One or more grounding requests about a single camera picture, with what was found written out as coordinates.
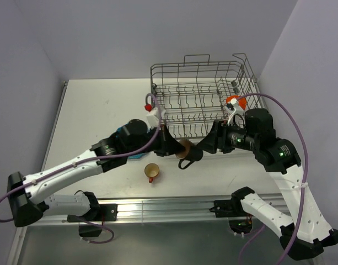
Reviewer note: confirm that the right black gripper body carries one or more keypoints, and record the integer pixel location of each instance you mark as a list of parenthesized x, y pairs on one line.
[(232, 137)]

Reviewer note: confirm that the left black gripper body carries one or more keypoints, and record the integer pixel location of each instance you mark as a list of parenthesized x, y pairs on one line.
[(159, 144)]

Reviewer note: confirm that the dark brown mug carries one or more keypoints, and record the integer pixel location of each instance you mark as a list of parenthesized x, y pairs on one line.
[(189, 155)]

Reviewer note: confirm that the orange ceramic cup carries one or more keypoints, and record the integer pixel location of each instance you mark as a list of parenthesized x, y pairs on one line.
[(151, 171)]

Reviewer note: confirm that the orange bowl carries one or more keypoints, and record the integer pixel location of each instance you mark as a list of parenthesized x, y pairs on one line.
[(242, 102)]

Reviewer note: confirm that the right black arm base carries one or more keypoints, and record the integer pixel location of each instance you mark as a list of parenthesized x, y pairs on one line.
[(223, 209)]

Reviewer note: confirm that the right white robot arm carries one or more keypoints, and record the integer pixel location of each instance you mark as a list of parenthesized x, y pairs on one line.
[(281, 161)]

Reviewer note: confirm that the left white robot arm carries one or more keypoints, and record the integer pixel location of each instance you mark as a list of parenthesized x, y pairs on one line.
[(33, 196)]

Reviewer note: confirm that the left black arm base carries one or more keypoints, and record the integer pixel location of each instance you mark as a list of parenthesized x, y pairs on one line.
[(101, 212)]

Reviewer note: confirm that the blue polka dot plate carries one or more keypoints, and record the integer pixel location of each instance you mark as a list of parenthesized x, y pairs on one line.
[(137, 156)]

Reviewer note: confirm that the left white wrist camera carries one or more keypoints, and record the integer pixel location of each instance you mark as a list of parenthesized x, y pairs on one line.
[(154, 115)]

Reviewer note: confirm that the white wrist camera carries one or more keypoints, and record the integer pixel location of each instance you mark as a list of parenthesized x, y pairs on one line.
[(233, 108), (154, 115)]

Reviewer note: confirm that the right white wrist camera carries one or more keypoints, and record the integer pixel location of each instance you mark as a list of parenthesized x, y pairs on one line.
[(233, 108)]

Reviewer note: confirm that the grey wire dish rack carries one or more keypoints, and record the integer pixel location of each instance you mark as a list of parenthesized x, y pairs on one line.
[(194, 92)]

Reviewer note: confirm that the aluminium mounting rail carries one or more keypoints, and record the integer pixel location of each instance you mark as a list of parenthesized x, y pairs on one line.
[(170, 209)]

